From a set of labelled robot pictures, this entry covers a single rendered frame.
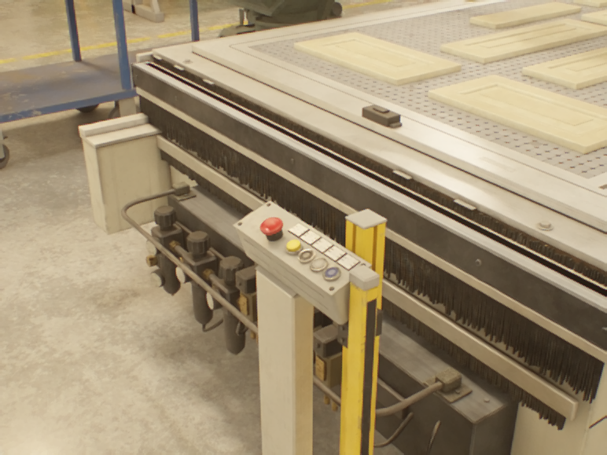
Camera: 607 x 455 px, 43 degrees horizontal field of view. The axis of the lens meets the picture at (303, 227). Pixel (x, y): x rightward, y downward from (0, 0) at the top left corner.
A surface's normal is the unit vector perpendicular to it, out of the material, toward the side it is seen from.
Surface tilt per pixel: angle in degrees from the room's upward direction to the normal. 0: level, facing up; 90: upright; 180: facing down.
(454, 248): 90
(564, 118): 0
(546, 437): 90
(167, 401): 0
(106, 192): 90
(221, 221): 0
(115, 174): 90
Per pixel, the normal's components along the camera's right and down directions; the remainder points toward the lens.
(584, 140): 0.00, -0.88
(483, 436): 0.59, 0.37
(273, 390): -0.81, 0.27
